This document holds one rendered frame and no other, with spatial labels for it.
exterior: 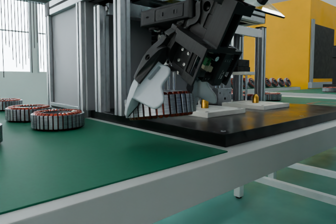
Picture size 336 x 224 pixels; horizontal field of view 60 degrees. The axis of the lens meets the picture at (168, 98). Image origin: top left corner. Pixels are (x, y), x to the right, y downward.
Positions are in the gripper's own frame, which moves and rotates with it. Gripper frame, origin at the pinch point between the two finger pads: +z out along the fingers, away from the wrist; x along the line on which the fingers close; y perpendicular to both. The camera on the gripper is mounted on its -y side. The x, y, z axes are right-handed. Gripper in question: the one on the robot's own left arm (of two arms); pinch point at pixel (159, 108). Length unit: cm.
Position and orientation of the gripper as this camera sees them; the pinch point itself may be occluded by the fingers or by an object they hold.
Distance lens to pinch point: 46.8
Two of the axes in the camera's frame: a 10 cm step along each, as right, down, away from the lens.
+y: 5.7, 5.4, -6.2
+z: -3.3, 8.4, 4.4
